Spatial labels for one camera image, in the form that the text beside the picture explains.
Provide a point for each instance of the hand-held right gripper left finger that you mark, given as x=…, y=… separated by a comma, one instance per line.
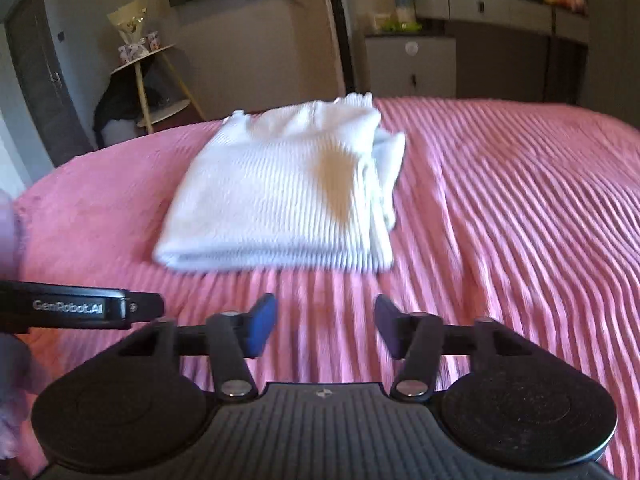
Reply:
x=261, y=325

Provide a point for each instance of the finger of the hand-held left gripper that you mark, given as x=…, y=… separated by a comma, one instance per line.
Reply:
x=147, y=306

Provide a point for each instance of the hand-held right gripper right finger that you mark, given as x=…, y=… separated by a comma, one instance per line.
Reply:
x=389, y=325

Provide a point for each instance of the white ribbed knit garment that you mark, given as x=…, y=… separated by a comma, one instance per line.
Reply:
x=280, y=185

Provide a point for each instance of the person's left hand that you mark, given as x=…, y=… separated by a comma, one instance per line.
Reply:
x=9, y=240

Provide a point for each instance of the pink ribbed bed blanket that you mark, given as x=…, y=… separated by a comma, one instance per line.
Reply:
x=500, y=210

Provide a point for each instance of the black bag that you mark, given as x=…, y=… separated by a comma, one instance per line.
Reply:
x=120, y=105

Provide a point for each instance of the side table with yellow legs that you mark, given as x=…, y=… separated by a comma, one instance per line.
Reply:
x=150, y=85

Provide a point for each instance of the dark room door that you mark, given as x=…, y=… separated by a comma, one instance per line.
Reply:
x=45, y=75

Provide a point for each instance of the printed cup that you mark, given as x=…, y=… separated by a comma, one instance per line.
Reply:
x=125, y=52
x=154, y=41

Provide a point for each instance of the grey bedside cabinet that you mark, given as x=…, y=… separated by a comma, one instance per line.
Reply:
x=410, y=67

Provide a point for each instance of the wrapped flower bouquet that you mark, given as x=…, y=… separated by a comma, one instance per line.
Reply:
x=129, y=22

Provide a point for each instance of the green tray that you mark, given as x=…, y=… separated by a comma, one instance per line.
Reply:
x=397, y=25

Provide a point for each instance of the blue and white box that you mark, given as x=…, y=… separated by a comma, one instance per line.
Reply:
x=405, y=7

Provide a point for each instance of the grey dressing table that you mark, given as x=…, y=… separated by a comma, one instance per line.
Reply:
x=505, y=15

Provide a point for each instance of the grey curtain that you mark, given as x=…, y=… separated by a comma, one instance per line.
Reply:
x=615, y=35

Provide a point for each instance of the dark vertical wall panel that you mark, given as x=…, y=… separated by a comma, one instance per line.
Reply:
x=340, y=25

